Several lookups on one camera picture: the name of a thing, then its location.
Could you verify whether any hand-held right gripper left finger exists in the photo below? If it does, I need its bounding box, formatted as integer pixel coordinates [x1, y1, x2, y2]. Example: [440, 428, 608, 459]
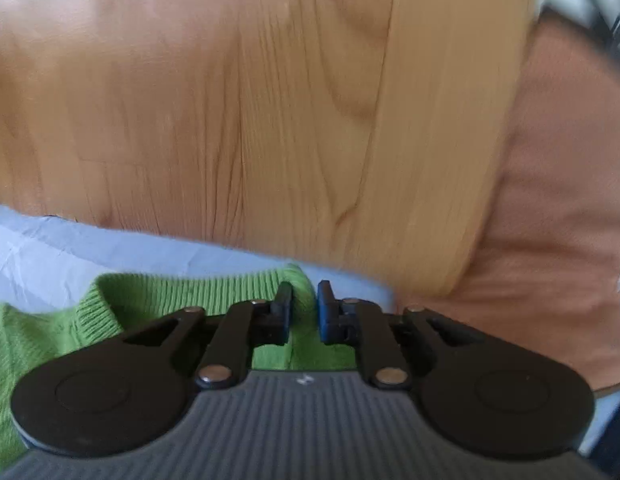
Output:
[120, 281, 295, 392]

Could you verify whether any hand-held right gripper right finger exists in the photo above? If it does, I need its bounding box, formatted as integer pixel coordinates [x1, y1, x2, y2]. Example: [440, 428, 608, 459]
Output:
[316, 280, 493, 392]

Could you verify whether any green navy white knit sweater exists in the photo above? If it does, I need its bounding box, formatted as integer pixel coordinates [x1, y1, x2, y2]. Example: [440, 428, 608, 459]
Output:
[0, 264, 363, 473]

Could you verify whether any grey striped sheet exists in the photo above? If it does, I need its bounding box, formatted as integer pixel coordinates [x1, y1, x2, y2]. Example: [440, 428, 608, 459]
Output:
[0, 202, 397, 322]

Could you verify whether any wooden board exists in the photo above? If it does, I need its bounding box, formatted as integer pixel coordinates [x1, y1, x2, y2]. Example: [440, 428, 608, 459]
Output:
[0, 0, 541, 297]

